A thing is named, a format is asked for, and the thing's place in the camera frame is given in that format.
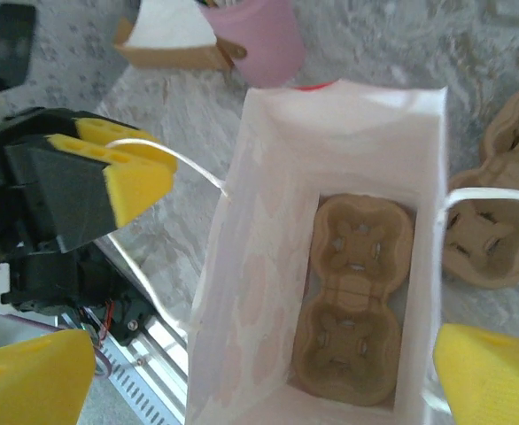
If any white napkin stack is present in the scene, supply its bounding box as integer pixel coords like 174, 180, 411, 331
128, 0, 219, 49

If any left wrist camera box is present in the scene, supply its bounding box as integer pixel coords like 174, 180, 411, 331
0, 0, 38, 134

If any grey slotted cable duct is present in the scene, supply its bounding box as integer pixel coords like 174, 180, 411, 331
95, 344, 188, 425

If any pink straw holder cup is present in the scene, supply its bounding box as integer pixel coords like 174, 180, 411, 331
199, 0, 306, 88

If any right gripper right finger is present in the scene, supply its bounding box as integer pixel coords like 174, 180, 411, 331
432, 322, 519, 425

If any brown cardboard napkin box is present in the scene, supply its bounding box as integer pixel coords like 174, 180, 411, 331
112, 17, 248, 72

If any brown pulp cup carrier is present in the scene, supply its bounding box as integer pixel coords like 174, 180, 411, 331
440, 86, 519, 291
288, 193, 416, 406

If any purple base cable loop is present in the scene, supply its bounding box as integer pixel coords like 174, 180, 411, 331
91, 344, 115, 378

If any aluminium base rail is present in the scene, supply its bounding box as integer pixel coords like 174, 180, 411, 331
89, 232, 190, 399

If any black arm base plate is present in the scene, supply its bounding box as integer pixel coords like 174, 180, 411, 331
71, 251, 154, 346

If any red white paper bag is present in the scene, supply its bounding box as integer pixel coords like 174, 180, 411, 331
106, 79, 519, 425

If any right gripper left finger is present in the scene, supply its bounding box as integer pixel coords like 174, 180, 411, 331
0, 329, 97, 425

